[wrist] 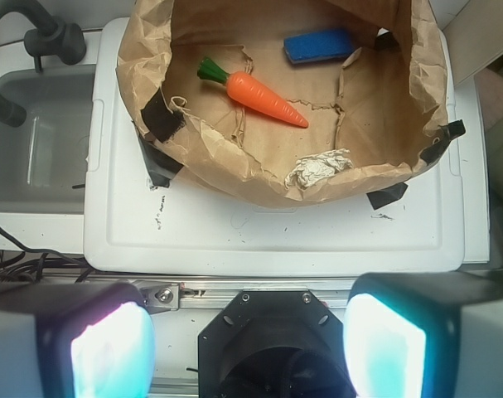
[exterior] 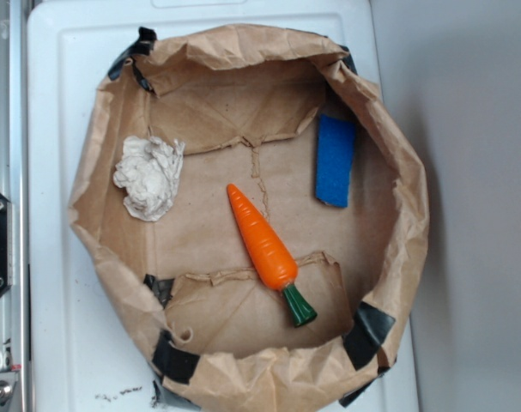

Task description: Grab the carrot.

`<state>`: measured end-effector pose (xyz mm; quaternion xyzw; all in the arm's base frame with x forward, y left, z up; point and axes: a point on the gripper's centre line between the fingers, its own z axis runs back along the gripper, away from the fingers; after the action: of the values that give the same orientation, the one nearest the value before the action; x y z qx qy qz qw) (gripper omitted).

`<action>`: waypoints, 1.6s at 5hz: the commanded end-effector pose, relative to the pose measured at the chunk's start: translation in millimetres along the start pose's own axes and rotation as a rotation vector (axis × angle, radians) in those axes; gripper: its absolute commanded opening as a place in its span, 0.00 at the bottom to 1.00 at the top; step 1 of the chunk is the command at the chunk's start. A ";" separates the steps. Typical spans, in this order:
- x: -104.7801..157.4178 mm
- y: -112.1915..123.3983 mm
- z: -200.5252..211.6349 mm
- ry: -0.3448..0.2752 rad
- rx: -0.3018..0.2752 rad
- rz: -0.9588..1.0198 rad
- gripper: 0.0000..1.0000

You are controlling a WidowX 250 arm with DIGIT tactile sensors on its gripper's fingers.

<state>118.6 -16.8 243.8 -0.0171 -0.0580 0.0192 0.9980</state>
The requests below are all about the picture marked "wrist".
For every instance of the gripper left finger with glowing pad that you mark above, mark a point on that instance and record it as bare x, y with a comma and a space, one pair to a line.
75, 340

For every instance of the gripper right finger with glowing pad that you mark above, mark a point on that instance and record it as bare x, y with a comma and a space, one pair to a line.
425, 334

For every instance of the orange plastic toy carrot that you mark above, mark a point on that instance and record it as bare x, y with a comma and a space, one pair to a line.
251, 93

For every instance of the black tape strip front right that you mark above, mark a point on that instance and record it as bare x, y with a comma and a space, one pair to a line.
384, 197

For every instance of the black tape strip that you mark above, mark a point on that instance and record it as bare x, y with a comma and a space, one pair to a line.
162, 123
384, 197

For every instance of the grey toy sink basin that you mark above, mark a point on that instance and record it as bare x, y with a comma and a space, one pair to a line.
43, 162

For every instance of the crumpled white paper ball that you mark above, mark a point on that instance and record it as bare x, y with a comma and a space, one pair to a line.
311, 169

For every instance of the black tape strip right edge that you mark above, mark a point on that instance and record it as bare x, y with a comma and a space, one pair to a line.
448, 133

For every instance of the black tape strip front left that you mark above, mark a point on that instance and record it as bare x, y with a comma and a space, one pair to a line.
162, 123

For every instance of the brown paper bag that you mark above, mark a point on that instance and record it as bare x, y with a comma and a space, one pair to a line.
385, 102

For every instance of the dark grey toy faucet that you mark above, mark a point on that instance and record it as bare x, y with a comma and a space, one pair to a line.
50, 36

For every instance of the blue sponge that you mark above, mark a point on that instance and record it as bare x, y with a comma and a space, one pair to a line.
323, 45

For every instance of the aluminium extrusion rail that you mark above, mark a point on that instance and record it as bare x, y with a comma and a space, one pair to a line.
168, 294

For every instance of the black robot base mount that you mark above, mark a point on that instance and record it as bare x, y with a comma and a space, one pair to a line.
273, 346

